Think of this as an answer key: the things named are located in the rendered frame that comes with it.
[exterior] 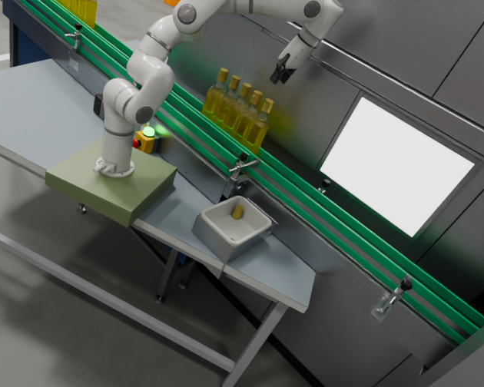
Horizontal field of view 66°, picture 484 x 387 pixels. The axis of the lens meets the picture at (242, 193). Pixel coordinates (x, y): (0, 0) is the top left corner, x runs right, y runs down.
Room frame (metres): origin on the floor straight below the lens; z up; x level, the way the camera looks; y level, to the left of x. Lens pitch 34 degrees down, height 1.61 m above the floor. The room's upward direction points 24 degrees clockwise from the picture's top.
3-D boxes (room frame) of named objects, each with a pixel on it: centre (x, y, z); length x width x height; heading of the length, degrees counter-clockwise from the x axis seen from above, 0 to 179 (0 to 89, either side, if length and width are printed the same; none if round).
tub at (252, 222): (1.01, -0.02, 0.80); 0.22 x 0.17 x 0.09; 153
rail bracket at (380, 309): (0.85, -0.53, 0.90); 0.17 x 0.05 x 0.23; 153
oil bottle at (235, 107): (1.35, 0.15, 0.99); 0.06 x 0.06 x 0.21; 63
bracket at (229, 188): (1.16, 0.03, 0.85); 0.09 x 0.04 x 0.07; 153
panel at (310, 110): (1.32, -0.21, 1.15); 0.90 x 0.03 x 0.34; 63
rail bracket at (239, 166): (1.15, 0.04, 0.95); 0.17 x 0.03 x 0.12; 153
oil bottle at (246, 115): (1.32, 0.10, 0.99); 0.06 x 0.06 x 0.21; 63
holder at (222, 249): (1.03, -0.03, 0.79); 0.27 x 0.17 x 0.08; 153
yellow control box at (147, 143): (1.29, 0.45, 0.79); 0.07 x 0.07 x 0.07; 63
